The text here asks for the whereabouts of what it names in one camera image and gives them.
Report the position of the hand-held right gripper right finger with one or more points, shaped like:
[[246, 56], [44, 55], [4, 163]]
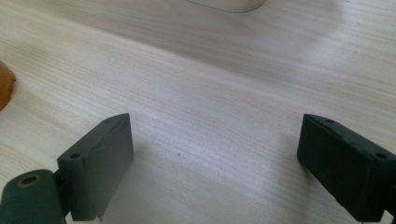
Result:
[[345, 168]]

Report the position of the white container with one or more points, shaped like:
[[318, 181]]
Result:
[[229, 4]]

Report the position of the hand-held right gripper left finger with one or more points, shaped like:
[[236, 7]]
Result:
[[96, 168]]

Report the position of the orange object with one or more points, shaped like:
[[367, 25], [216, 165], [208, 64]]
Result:
[[4, 85]]

